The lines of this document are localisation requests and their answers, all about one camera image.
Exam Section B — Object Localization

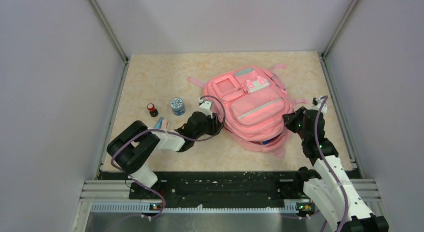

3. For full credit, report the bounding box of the red black stamp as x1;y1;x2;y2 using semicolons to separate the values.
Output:
147;103;159;118

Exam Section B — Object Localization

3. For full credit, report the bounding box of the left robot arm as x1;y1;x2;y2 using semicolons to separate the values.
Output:
106;112;224;199

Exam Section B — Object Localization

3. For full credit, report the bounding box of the blue treehouse book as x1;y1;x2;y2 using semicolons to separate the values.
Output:
261;137;277;145

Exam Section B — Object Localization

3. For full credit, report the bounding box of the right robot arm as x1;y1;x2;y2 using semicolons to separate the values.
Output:
282;107;389;232

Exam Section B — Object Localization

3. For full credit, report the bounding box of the blue correction tape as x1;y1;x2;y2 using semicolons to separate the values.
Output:
154;117;165;129

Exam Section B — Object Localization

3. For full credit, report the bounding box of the metal frame rail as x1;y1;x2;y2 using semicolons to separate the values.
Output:
319;0;362;161
87;0;130;180

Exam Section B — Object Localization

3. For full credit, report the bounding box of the metal frame rail left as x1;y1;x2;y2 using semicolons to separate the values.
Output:
87;0;130;180

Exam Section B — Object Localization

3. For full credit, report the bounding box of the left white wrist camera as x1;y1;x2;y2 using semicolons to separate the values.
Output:
198;98;214;118

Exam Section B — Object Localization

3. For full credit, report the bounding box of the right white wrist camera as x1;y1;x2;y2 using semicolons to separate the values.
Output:
311;96;328;114

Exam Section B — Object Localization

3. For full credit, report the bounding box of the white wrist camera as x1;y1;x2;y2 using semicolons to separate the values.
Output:
311;96;328;114
198;98;214;118

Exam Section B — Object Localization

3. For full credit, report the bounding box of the pink backpack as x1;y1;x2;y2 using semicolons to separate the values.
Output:
187;64;308;158

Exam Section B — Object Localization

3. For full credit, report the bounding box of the metal frame rail right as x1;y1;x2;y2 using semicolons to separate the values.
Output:
319;0;362;161

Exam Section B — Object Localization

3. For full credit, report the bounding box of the blue round jar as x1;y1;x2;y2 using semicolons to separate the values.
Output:
170;97;186;116

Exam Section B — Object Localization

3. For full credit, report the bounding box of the black base bar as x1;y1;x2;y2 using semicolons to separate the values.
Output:
98;171;310;210

